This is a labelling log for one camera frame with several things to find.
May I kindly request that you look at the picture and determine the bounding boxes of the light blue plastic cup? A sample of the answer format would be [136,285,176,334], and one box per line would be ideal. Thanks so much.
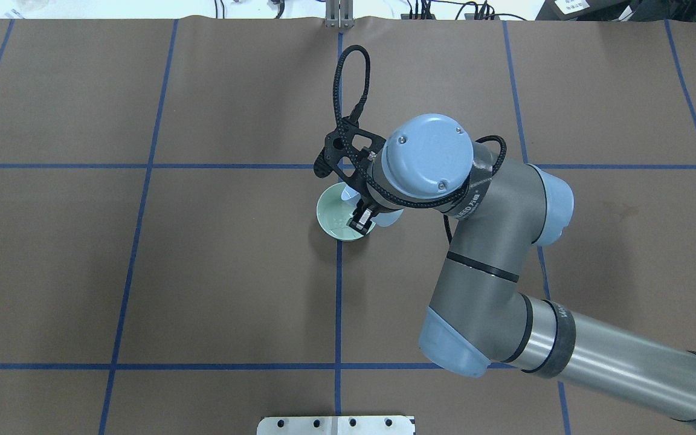
[340,185,404,228]

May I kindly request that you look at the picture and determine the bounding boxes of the green ceramic bowl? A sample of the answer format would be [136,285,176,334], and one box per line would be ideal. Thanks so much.
[317,182,378,242]

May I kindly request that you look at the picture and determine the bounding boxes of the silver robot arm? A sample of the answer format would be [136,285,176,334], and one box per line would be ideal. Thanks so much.
[340,114,696,429]

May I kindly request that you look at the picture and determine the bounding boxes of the brown paper table cover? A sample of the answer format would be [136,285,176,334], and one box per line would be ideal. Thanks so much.
[0,16,696,434]

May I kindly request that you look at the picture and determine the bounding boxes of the black box with label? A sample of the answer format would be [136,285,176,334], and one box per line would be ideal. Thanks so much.
[534,1,632,22]

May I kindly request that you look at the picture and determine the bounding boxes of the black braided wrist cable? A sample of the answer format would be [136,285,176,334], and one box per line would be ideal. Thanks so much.
[330,45,508,210]

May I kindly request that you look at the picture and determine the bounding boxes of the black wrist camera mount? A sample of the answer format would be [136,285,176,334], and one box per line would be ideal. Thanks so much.
[312,117,386,191]

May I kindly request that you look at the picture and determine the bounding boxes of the white pedestal column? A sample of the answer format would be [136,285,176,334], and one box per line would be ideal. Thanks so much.
[256,415,417,434]

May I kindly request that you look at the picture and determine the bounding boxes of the aluminium frame post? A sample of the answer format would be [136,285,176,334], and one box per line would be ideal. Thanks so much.
[323,0,355,30]

